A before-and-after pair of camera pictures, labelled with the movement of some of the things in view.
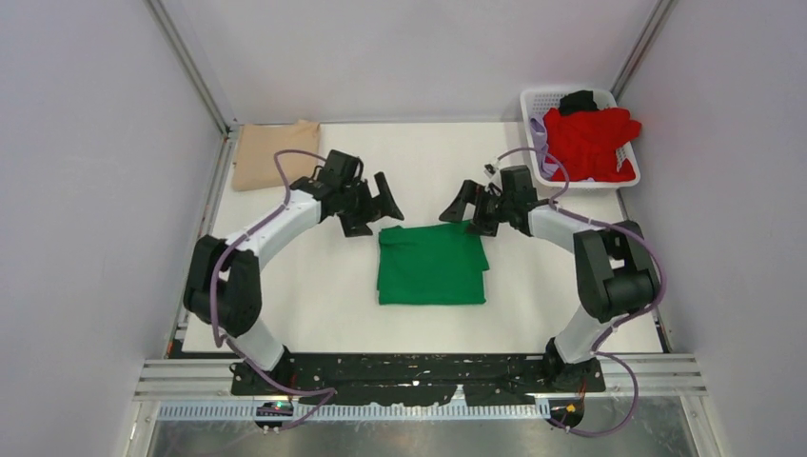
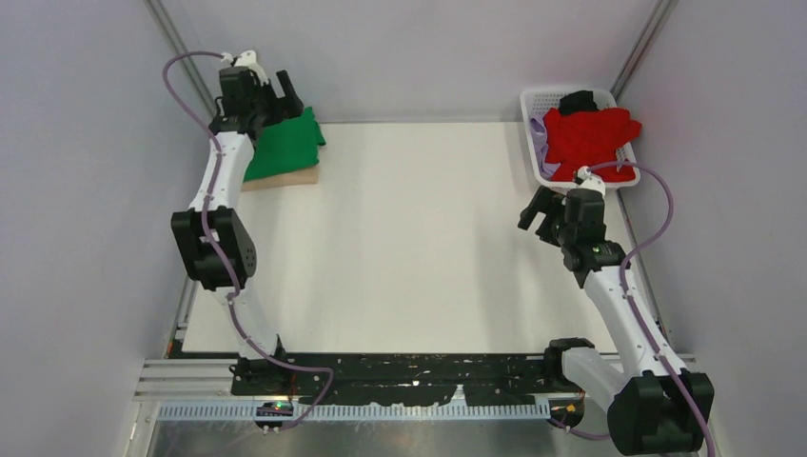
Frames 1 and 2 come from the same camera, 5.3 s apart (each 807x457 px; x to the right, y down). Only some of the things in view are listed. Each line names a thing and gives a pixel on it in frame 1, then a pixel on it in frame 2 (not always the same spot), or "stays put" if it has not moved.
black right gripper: (481, 208) -> (549, 215)
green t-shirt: (442, 264) -> (285, 147)
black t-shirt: (578, 102) stays put
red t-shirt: (587, 144) stays put
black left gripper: (366, 206) -> (275, 100)
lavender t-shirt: (546, 166) stays put
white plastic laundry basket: (536, 103) stays put
